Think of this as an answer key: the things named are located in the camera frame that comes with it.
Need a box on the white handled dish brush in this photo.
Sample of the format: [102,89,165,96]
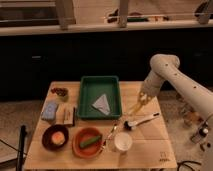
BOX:
[124,113,160,131]

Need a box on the dark brown bowl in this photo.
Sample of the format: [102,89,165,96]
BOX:
[42,124,69,151]

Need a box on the wooden block with brush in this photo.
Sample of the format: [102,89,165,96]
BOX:
[56,106,74,126]

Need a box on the small red handled utensil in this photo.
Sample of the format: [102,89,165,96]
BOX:
[101,124,118,150]

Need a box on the translucent yellow gripper body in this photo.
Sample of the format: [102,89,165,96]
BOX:
[129,91,153,115]

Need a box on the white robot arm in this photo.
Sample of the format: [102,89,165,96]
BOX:
[133,54,213,171]

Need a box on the grey folded cloth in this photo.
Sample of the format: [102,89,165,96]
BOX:
[92,94,111,115]

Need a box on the green cucumber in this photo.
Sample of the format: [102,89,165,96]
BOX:
[79,135,102,149]

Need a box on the orange plate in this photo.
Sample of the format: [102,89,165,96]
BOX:
[72,127,102,159]

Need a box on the wooden table legs background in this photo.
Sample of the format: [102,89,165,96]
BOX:
[55,0,76,30]

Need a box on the white paper cup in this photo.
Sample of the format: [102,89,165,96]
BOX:
[114,132,133,153]

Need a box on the black stand left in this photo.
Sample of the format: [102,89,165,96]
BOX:
[16,125,27,171]

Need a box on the black cable on floor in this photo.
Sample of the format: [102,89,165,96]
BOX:
[176,160,204,171]

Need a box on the blue sponge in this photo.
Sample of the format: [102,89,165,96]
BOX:
[41,101,58,121]

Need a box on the green plastic tray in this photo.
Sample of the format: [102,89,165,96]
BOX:
[77,76,122,120]

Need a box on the orange round fruit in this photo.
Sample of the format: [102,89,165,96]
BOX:
[51,131,65,145]

